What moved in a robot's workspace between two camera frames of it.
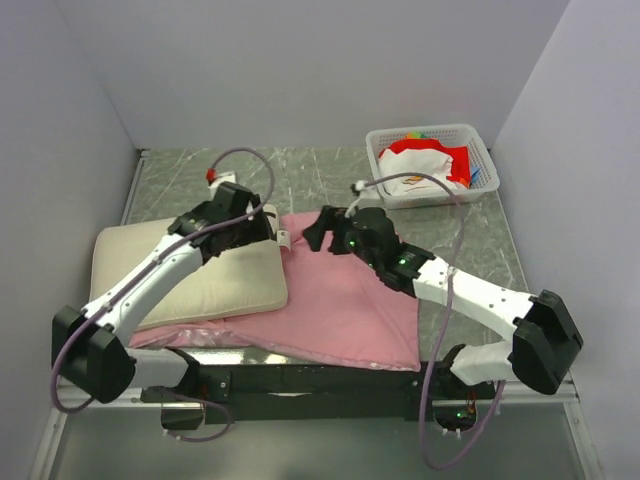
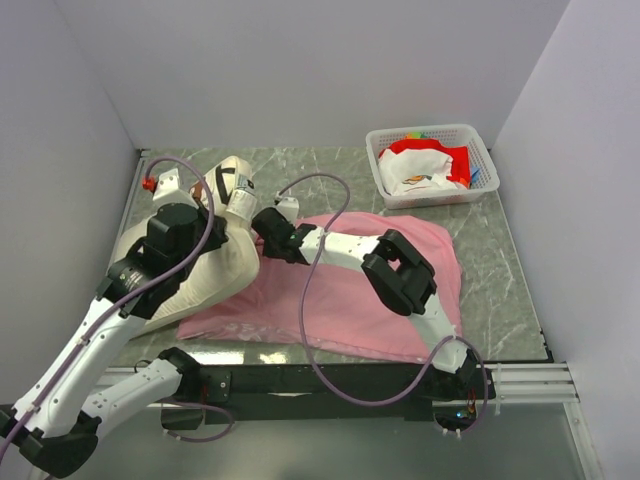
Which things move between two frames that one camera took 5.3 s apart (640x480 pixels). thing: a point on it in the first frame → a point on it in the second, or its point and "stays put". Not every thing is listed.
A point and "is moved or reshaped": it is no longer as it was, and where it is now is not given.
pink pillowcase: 337,310 is moved or reshaped
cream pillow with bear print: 237,280 is moved or reshaped
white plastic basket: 425,167 stays put
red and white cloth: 451,164 stays put
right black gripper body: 352,244 → 270,252
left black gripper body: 249,231 → 216,240
